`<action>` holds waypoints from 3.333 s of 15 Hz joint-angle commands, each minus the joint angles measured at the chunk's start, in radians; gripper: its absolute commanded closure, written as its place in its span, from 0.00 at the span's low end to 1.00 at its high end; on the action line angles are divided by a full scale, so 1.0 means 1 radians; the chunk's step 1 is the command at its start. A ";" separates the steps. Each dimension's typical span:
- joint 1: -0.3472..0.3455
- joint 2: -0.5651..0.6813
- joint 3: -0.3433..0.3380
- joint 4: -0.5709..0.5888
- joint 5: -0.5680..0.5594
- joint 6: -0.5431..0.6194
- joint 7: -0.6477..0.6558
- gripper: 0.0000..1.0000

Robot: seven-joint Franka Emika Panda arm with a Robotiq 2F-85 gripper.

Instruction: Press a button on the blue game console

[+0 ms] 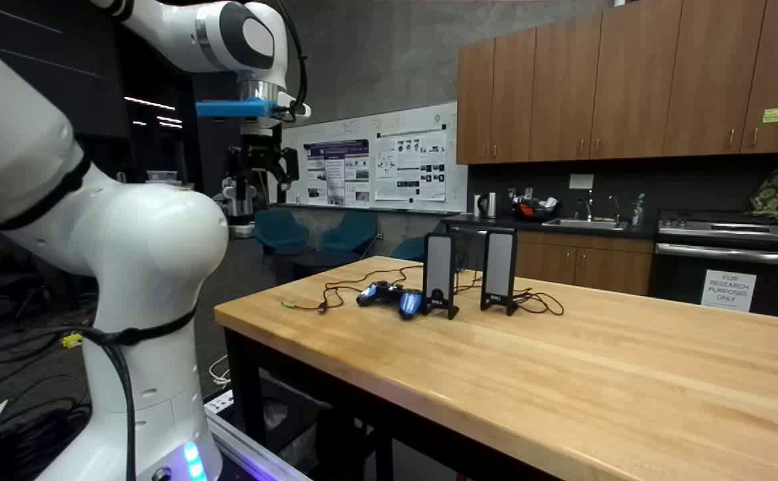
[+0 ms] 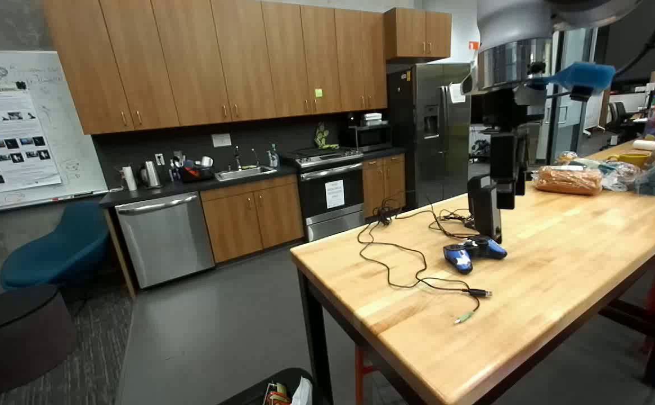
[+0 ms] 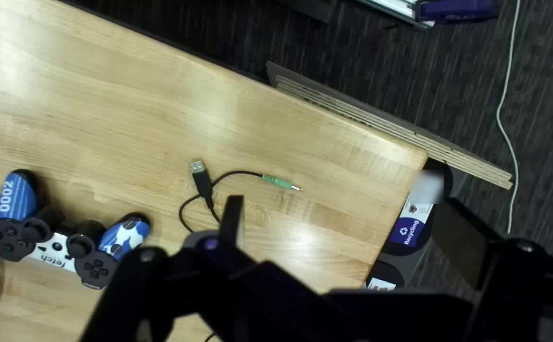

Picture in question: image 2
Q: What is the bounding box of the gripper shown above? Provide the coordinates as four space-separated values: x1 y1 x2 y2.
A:
481 89 532 210

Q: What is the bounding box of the blue game controller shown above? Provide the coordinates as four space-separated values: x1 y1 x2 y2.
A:
443 236 508 275

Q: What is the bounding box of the black speaker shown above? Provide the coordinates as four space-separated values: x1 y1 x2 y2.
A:
466 174 503 244

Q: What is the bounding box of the bagged loaf of bread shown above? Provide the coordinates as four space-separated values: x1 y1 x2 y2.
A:
532 165 604 196

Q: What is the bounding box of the stainless steel refrigerator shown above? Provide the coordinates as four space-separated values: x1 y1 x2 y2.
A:
386 62 473 213

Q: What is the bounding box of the clear plastic bag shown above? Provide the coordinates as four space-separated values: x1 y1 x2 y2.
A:
600 161 642 192

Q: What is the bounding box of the office chair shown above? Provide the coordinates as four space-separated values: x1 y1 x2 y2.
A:
608 101 636 137

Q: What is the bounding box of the yellow mug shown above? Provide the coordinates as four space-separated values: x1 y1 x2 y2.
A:
608 152 652 170

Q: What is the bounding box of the dark teal plastic bag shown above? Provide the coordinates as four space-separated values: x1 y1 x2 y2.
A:
634 166 655 197

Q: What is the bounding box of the black microwave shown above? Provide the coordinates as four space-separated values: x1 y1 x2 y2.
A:
341 123 393 154

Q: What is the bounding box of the wooden cabinet over refrigerator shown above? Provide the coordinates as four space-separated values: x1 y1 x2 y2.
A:
383 7 452 64

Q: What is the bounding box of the stainless steel stove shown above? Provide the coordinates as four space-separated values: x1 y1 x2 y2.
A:
281 147 366 243

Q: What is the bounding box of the green plant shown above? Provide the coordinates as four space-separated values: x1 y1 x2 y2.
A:
313 122 340 151

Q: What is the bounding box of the orange stool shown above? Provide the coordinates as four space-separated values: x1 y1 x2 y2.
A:
353 344 380 405

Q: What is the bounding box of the wooden sink base cabinet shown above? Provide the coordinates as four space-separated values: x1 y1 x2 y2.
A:
200 174 304 264

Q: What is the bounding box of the steel sink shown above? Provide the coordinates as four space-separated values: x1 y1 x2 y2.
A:
214 165 278 182

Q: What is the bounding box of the black dish rack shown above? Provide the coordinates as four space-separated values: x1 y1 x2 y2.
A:
178 156 216 184

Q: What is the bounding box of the black trash bin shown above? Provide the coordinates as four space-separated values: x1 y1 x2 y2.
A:
217 367 321 405

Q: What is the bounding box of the stainless steel dishwasher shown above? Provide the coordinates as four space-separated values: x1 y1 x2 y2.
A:
114 191 216 290

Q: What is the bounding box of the steel kettle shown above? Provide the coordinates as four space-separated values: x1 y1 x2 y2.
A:
138 161 163 190

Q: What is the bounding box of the whiteboard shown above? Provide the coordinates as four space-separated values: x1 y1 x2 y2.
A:
0 50 110 216

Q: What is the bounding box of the blue lounge chair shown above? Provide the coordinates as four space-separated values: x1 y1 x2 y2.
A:
0 201 110 291

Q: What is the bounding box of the poster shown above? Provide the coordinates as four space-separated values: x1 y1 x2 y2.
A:
0 89 63 199

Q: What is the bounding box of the round dark ottoman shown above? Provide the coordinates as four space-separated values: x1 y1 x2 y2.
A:
0 283 79 398

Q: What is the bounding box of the tangle of black cable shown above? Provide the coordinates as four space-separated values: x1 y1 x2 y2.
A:
370 193 477 240

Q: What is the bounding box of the black cable with green plug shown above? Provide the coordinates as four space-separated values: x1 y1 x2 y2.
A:
357 220 481 326

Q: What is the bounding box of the row of wooden wall cabinets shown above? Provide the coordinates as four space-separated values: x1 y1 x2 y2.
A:
43 0 388 136

